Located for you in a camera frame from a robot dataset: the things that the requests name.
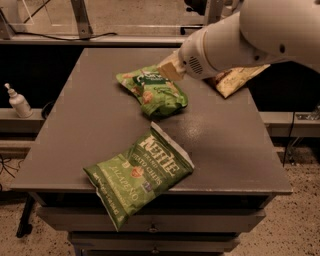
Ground green Kettle jalapeno chip bag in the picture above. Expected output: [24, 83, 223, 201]
[84, 123, 194, 230]

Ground black floor cables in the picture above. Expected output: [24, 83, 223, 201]
[0, 154, 24, 193]

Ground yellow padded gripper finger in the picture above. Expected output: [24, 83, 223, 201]
[157, 51, 185, 81]

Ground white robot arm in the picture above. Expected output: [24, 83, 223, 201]
[157, 0, 320, 81]

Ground white pump bottle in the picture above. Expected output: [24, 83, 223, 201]
[4, 83, 33, 118]

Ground green rice chip bag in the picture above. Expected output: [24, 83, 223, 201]
[116, 65, 188, 117]

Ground black cable on ledge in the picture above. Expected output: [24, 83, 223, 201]
[0, 8, 118, 42]

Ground metal frame post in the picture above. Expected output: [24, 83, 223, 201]
[71, 0, 93, 40]

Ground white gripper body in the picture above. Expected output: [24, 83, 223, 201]
[178, 29, 218, 79]

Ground brown sea salt chip bag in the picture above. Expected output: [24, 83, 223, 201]
[205, 64, 269, 98]

